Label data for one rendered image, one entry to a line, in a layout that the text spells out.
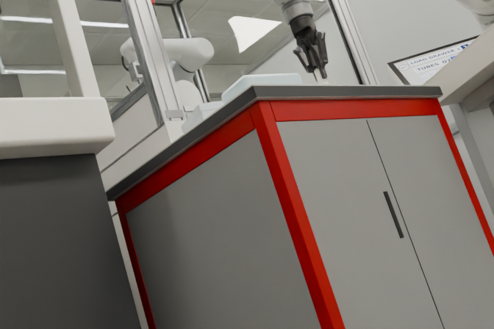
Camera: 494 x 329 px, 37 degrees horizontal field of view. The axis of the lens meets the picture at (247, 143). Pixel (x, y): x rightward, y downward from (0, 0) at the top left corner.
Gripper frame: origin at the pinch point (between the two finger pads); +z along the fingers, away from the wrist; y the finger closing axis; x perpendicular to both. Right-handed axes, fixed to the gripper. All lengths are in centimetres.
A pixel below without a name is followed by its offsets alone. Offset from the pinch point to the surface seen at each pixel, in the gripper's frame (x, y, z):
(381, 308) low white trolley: 60, -43, 69
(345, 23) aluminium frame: -45, 16, -32
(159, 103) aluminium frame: 50, 16, -1
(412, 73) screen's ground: -72, 15, -11
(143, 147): 50, 29, 8
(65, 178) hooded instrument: 94, -2, 25
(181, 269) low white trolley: 74, -5, 49
